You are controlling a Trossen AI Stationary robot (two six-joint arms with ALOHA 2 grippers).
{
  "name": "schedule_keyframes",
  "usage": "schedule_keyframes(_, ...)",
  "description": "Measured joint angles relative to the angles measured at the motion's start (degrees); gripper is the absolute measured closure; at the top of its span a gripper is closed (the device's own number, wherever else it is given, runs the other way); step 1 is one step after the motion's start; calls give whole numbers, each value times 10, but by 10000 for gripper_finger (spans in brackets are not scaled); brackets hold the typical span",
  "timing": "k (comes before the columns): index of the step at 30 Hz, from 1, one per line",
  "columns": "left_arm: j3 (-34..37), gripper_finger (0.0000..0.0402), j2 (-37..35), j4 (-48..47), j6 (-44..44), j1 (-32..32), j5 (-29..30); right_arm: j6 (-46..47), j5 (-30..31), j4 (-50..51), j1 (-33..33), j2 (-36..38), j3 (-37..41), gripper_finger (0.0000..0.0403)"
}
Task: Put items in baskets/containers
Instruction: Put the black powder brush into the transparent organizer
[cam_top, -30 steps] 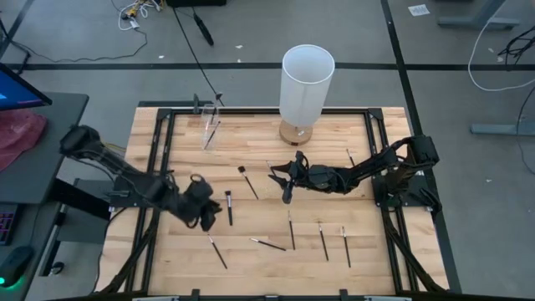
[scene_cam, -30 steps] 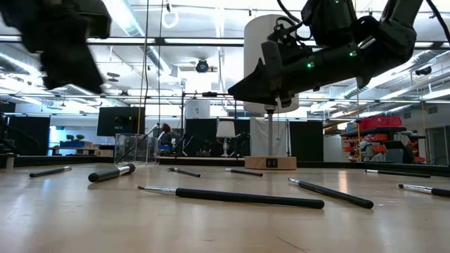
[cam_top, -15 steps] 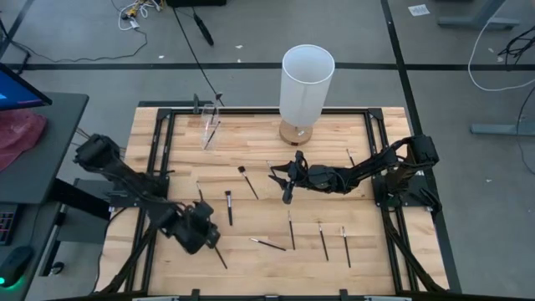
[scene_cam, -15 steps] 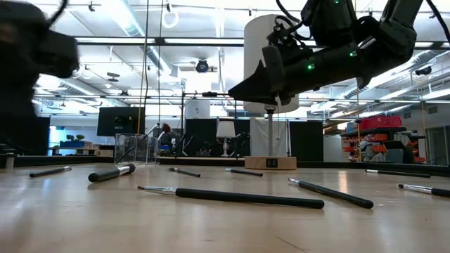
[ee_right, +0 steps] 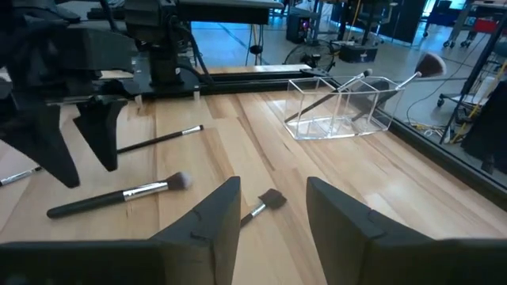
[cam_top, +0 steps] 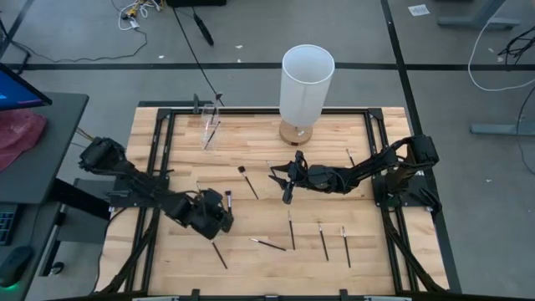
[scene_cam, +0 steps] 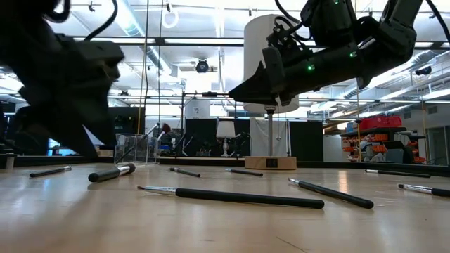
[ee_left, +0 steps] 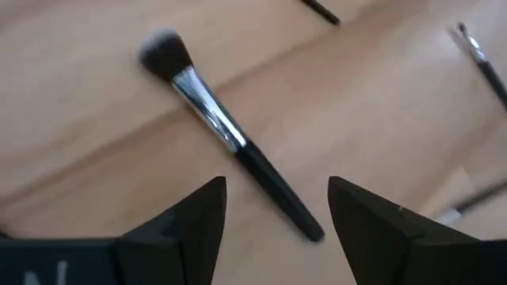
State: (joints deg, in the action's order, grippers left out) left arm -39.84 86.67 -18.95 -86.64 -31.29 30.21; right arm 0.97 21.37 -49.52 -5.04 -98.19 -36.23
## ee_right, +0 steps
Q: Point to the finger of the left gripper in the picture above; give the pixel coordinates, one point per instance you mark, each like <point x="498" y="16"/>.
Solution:
<point x="43" y="142"/>
<point x="103" y="130"/>

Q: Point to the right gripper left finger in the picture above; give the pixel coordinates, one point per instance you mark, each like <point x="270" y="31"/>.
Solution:
<point x="119" y="265"/>

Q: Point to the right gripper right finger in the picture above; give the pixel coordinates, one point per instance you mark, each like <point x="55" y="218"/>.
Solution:
<point x="396" y="261"/>

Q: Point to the thin black makeup brush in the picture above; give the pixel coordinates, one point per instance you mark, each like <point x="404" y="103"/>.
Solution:
<point x="158" y="139"/>
<point x="17" y="176"/>
<point x="348" y="84"/>

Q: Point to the black powder makeup brush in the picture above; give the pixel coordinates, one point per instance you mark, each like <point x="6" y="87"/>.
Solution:
<point x="99" y="200"/>

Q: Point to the square-head makeup brush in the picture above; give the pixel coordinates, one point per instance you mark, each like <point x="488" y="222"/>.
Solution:
<point x="272" y="198"/>

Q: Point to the fan makeup brush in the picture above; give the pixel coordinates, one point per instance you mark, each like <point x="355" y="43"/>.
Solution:
<point x="429" y="65"/>

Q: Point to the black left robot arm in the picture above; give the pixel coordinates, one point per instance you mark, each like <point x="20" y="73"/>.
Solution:
<point x="164" y="39"/>

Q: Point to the clear acrylic organizer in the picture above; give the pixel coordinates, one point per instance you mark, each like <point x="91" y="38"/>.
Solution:
<point x="332" y="132"/>

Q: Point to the dark chair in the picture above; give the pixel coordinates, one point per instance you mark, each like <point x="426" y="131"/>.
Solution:
<point x="489" y="130"/>

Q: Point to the black tripod stand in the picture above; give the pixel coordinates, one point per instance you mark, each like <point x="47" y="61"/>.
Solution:
<point x="256" y="49"/>

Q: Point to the black side desk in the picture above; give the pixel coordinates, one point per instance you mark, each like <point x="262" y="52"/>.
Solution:
<point x="229" y="12"/>

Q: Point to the black floor box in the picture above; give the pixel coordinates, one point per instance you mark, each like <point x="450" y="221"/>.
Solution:
<point x="358" y="53"/>

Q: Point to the black floor fan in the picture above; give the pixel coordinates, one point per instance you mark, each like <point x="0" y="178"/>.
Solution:
<point x="313" y="59"/>

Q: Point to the black computer tower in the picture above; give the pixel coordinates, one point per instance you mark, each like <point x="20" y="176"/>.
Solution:
<point x="301" y="27"/>

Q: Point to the red box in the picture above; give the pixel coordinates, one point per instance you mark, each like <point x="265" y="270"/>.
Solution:
<point x="485" y="25"/>

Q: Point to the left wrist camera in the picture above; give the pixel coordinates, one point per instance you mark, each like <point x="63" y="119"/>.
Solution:
<point x="103" y="51"/>

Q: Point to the black cart frame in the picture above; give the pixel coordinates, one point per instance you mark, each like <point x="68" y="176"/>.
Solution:
<point x="477" y="67"/>

